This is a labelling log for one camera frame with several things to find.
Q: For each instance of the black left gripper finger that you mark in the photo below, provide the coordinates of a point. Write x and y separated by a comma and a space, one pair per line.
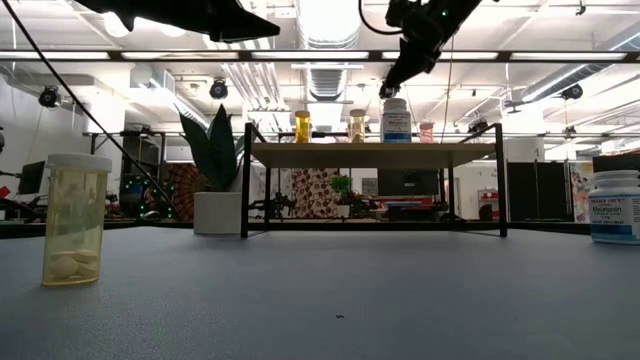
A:
240, 25

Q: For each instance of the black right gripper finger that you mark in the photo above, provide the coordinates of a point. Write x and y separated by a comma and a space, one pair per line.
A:
400, 70
422, 70

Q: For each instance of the white melatonin supplement bottle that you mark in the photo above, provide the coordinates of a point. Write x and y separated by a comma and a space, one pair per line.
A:
617, 210
396, 122

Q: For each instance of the pink pill bottle white cap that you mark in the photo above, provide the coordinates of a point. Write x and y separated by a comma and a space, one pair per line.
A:
426, 134

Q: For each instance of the yellow pill bottle white cap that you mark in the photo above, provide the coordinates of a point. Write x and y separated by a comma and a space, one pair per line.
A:
357, 127
75, 225

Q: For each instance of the orange pill bottle white cap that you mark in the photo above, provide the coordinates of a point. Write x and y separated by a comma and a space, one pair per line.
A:
302, 127

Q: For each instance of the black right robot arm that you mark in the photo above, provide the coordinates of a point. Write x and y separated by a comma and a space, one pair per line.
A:
460, 7

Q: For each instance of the long ceiling light bar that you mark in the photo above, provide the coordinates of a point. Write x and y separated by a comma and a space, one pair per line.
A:
175, 55

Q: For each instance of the black ceiling spotlight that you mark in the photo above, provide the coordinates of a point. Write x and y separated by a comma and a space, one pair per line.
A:
218, 89
477, 125
48, 96
572, 91

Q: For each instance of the black computer monitor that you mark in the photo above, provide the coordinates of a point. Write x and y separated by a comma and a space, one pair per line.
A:
32, 177
407, 182

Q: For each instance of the green snake plant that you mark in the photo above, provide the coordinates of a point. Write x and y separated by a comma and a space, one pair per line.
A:
220, 150

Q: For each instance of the small green potted plant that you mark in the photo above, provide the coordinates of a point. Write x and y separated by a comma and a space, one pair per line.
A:
341, 184

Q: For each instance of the red white patterned panel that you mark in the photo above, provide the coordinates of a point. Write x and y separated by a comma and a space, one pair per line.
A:
315, 195

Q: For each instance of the black room divider panel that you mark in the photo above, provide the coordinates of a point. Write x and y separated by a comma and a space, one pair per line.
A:
537, 192

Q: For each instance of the dark orange patterned panel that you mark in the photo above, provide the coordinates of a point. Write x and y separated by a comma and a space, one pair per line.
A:
180, 200

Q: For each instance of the white round plant pot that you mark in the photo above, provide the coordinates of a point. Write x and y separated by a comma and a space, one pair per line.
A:
217, 212

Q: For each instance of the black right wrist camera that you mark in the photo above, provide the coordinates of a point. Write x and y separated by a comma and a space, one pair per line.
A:
400, 12

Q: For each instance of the ribbed metal air duct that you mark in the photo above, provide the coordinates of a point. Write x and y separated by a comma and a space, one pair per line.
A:
326, 82

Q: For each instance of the wooden shelf black metal frame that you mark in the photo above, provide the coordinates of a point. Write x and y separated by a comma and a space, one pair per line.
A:
370, 155

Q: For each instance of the colourful wall poster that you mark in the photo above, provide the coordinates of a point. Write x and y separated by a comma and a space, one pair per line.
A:
580, 190

